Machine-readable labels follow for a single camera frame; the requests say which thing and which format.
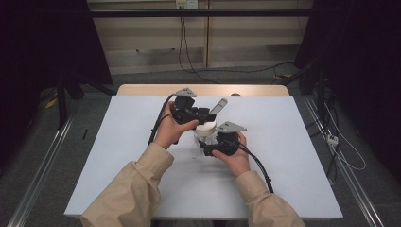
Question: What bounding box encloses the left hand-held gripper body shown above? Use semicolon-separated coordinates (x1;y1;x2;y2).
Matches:
171;87;218;126

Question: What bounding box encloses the black curtain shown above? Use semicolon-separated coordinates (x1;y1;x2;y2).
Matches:
0;0;113;171
293;0;401;183

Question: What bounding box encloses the person's left hand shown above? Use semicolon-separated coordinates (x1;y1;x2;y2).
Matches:
153;100;200;150

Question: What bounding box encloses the wooden table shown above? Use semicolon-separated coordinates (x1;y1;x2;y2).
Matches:
116;83;290;97

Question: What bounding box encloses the white board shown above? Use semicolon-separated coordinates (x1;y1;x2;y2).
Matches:
63;95;344;221

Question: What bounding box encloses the black stand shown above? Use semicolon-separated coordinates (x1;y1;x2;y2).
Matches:
55;70;85;131

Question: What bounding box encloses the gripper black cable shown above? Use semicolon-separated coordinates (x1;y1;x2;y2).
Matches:
232;139;275;195
148;93;176;148

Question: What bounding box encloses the white cable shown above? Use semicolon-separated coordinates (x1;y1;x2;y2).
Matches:
323;103;367;172

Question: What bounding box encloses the white wall outlet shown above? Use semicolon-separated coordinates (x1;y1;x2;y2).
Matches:
175;0;200;9

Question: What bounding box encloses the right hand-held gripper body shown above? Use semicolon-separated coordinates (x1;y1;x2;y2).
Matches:
202;121;248;157

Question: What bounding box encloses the white power strip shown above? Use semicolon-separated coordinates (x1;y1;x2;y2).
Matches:
326;133;340;148

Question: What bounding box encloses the metal floor rail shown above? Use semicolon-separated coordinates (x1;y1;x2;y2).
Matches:
302;95;386;227
7;115;76;227

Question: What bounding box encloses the black horizontal bar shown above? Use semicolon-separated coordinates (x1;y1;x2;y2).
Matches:
89;8;314;19

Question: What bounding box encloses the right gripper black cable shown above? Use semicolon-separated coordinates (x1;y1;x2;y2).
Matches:
232;139;275;195

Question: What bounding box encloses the black floor cable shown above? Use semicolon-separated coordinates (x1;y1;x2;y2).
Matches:
188;61;296;85

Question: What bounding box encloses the black cable from outlet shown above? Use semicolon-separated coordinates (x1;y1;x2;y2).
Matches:
178;8;221;85

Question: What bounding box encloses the person's right hand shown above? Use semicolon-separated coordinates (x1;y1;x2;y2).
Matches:
211;131;252;179

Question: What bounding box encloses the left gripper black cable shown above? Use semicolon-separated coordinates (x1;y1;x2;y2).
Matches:
148;93;176;148

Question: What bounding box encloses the clear plastic jar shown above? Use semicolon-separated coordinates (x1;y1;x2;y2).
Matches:
193;131;219;149

